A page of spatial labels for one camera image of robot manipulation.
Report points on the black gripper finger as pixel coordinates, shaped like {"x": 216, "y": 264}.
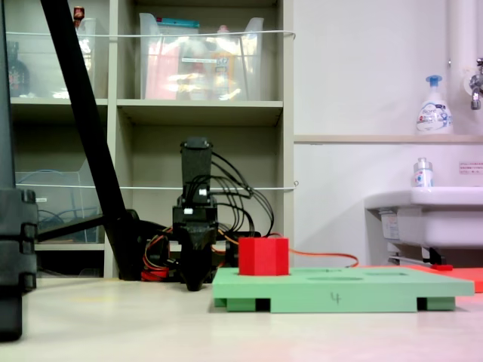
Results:
{"x": 189, "y": 260}
{"x": 203, "y": 256}

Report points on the white sink basin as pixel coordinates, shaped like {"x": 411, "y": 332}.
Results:
{"x": 434, "y": 218}

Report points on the clear plastic file tray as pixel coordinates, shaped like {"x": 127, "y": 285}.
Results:
{"x": 56, "y": 196}

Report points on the black motor block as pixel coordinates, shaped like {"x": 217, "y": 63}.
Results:
{"x": 232, "y": 254}

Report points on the metal faucet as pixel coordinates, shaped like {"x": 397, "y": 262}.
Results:
{"x": 475, "y": 90}

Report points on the black tripod leg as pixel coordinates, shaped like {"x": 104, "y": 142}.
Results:
{"x": 87, "y": 120}

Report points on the metal sink support bracket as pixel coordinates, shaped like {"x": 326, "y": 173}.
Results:
{"x": 430, "y": 254}

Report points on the small clear sanitizer bottle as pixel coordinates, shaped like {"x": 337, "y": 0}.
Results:
{"x": 422, "y": 175}

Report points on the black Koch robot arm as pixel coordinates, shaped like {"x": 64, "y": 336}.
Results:
{"x": 196, "y": 166}

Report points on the dark grey upright post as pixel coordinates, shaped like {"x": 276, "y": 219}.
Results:
{"x": 5, "y": 113}

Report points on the yellow bottle with pink cap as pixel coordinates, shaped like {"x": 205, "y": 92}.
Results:
{"x": 223, "y": 71}

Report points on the pink packet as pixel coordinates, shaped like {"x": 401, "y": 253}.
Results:
{"x": 160, "y": 75}

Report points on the teal topped package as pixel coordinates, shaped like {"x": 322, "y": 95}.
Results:
{"x": 177, "y": 24}

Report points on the green shape sorter board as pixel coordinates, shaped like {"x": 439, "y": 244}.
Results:
{"x": 320, "y": 294}

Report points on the beige shelf unit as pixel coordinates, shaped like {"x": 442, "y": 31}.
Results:
{"x": 200, "y": 107}

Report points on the notched black stack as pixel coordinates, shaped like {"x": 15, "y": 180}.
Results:
{"x": 15, "y": 234}

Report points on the white blue soap pump bottle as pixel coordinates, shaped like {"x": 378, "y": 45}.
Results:
{"x": 434, "y": 113}

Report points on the dark round bottle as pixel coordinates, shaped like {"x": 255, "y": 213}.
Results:
{"x": 17, "y": 77}

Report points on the red octagonal pillar block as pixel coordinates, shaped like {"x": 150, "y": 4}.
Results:
{"x": 264, "y": 256}

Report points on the clear plastic storage bin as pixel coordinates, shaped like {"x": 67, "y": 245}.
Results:
{"x": 245, "y": 75}
{"x": 45, "y": 75}

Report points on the flat orange red block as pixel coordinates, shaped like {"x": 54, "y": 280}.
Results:
{"x": 468, "y": 279}

